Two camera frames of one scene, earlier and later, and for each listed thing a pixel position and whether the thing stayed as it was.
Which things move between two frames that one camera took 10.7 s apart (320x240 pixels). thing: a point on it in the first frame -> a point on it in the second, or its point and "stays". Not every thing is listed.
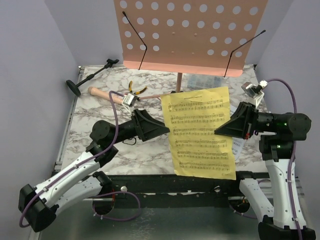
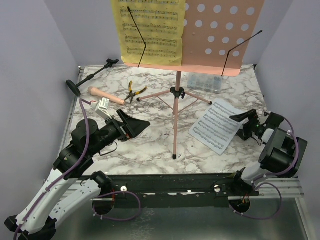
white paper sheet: (238, 143) -> (215, 128)
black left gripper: (146, 126) -> (135, 126)
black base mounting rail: (174, 189) stays
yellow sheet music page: (191, 118) -> (161, 23)
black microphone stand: (75, 89) stays
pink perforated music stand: (214, 37) stays
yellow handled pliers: (136, 93) stays
